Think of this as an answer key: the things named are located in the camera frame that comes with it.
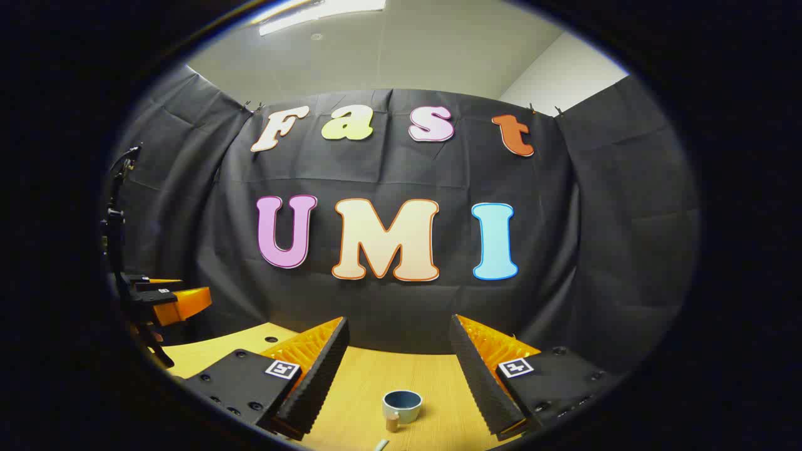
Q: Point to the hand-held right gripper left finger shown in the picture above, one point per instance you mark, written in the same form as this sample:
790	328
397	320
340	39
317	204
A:
316	382

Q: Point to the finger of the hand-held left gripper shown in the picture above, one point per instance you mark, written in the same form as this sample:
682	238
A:
153	284
185	304

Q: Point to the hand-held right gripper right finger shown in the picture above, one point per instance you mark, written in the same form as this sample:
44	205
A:
479	382

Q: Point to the light blue cup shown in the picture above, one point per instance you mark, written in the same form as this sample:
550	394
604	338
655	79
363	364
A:
407	410

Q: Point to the pale green toothbrush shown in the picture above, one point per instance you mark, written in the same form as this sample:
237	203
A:
381	445

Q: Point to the wooden desktop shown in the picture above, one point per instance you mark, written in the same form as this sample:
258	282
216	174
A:
366	388

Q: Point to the black backdrop cloth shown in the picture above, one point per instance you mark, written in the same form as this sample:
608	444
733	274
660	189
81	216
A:
376	300

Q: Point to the ceiling light panel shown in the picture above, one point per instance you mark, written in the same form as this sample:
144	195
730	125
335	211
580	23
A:
313	12

